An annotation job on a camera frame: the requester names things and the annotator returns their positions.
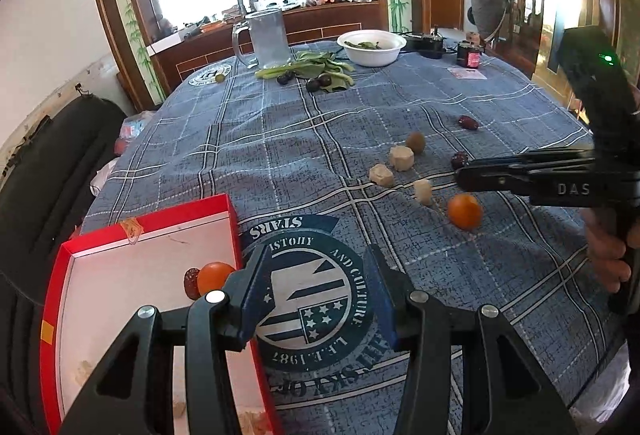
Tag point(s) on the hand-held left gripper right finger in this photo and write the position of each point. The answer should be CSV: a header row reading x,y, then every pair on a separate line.
x,y
385,295

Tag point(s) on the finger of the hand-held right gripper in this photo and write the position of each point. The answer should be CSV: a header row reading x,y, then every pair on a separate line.
x,y
480,178
540,160

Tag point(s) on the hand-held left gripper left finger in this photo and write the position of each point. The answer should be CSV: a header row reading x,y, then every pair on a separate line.
x,y
255,295

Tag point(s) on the red date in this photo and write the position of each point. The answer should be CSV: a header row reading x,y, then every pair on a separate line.
x,y
458,159
469,122
191,284

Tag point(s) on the orange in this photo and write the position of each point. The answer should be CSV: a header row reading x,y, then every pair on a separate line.
x,y
212,276
464,211

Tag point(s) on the red cardboard box lid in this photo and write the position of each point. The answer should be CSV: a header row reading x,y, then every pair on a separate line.
x,y
125,275

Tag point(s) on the person's right hand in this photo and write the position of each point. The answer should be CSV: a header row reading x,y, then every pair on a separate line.
x,y
605,250

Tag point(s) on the beige pastry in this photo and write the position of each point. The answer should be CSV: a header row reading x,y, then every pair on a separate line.
x,y
402,157
424,191
381,175

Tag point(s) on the brown round fruit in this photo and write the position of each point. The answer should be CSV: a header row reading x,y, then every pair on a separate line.
x,y
415,141

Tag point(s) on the red card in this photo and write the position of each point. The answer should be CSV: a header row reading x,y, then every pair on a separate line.
x,y
466,73

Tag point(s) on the red and black jar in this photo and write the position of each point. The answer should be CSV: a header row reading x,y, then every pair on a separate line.
x,y
469,55

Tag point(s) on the wooden stair railing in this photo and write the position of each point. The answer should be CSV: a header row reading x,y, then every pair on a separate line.
x,y
525,0

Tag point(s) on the black device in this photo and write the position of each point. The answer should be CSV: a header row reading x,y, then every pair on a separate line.
x,y
424,42

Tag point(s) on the blue plaid tablecloth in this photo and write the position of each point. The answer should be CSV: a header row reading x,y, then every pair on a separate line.
x,y
310,155

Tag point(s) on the dark bag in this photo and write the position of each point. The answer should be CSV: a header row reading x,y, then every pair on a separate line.
x,y
487,7

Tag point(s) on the white bowl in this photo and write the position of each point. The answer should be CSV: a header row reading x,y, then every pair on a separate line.
x,y
371,52

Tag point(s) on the dark plum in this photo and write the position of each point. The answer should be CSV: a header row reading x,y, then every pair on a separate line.
x,y
286,77
314,85
326,80

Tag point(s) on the green vegetable leaves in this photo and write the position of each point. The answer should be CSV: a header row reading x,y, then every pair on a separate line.
x,y
315,65

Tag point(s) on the white clothing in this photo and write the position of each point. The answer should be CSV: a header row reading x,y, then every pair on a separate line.
x,y
605,390

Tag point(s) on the black chair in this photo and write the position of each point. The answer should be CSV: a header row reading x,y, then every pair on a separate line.
x,y
45,175

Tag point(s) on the wooden counter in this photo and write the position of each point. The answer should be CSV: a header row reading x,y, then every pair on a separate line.
x,y
210,47

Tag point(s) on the glass pitcher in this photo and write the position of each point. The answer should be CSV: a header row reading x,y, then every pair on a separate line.
x,y
265,40

